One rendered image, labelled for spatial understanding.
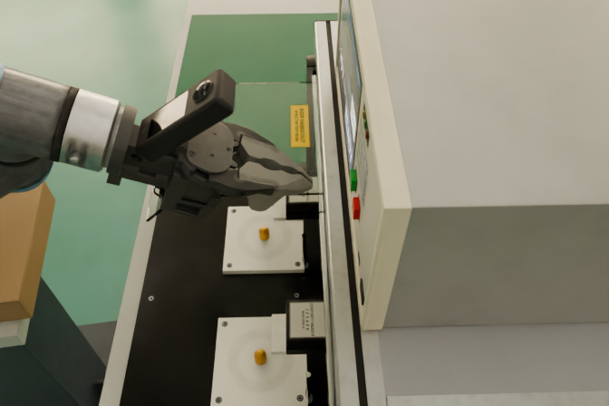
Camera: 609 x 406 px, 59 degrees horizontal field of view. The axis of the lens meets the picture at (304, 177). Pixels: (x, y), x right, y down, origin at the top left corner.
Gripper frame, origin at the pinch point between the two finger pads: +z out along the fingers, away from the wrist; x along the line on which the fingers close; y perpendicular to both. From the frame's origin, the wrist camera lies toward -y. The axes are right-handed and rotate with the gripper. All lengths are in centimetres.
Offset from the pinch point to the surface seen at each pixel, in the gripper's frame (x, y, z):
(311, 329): 5.3, 23.8, 12.0
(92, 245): -73, 139, -18
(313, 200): -18.0, 23.3, 13.0
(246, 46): -87, 46, 6
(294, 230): -21.7, 37.3, 15.9
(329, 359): 14.6, 12.1, 8.4
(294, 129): -20.5, 11.5, 4.3
